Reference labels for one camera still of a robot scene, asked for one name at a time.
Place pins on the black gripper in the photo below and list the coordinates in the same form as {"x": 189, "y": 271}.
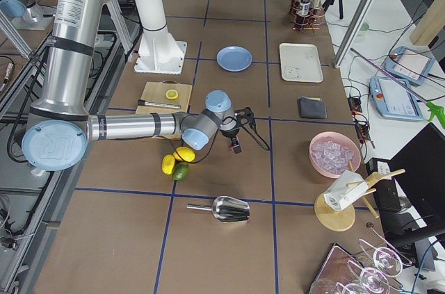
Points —
{"x": 230, "y": 133}

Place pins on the black monitor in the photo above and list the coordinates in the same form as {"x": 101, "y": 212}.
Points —
{"x": 422, "y": 158}

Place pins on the grey folded cloth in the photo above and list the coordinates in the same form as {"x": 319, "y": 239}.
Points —
{"x": 311, "y": 108}

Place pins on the blue teach pendant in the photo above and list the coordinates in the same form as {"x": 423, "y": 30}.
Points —
{"x": 406, "y": 63}
{"x": 393, "y": 101}

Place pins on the blue teach pendant far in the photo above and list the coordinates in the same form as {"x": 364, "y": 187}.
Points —
{"x": 406, "y": 63}

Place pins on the wooden stand round base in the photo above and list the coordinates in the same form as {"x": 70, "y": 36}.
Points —
{"x": 343, "y": 220}

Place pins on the tea bottle middle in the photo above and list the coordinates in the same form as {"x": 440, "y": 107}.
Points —
{"x": 303, "y": 11}

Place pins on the steel ice scoop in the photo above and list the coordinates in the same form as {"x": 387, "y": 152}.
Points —
{"x": 226, "y": 209}

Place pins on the copper wire bottle rack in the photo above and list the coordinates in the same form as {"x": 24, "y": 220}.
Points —
{"x": 316, "y": 19}

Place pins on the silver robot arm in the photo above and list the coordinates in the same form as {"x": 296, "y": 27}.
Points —
{"x": 27, "y": 14}
{"x": 60, "y": 127}

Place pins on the blue round plate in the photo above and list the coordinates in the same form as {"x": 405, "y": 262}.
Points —
{"x": 234, "y": 58}

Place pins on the cream bear serving tray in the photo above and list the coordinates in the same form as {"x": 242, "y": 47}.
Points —
{"x": 300, "y": 63}

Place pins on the blue teach pendant near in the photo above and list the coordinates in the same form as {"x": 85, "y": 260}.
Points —
{"x": 393, "y": 101}

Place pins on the pink bowl with ice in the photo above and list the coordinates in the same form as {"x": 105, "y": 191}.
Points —
{"x": 333, "y": 153}

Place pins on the wooden cutting board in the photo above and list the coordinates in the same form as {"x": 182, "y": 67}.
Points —
{"x": 155, "y": 91}

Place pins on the white paper carton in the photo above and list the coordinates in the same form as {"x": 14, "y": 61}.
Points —
{"x": 349, "y": 187}

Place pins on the wine glass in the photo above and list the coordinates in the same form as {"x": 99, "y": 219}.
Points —
{"x": 385, "y": 257}

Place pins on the lemon half slice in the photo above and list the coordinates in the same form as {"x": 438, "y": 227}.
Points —
{"x": 171, "y": 94}

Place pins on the green bowl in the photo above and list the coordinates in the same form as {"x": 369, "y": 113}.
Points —
{"x": 364, "y": 27}

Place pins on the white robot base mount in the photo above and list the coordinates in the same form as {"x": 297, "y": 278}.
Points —
{"x": 158, "y": 52}

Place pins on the large yellow lemon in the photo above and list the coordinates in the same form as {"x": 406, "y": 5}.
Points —
{"x": 184, "y": 154}

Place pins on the green lime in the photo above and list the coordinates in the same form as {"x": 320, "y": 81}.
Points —
{"x": 180, "y": 171}

